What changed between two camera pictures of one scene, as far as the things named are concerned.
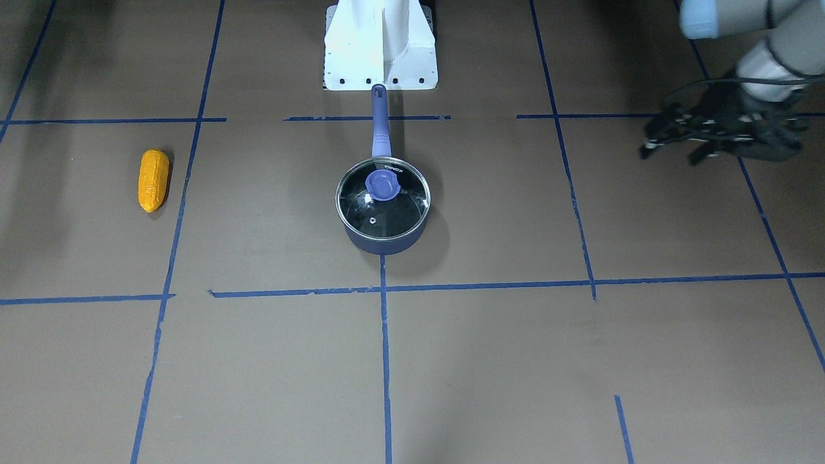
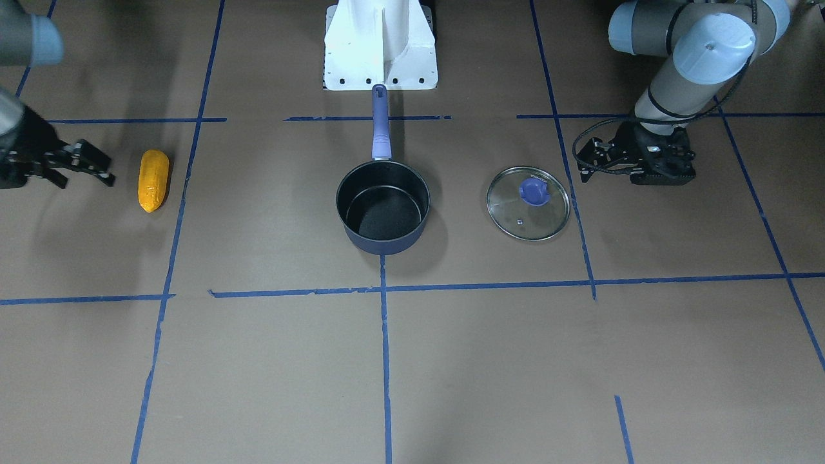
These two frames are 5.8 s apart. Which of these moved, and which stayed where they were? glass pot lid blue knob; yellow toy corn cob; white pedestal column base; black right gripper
Moved: glass pot lid blue knob; black right gripper
Stayed: yellow toy corn cob; white pedestal column base
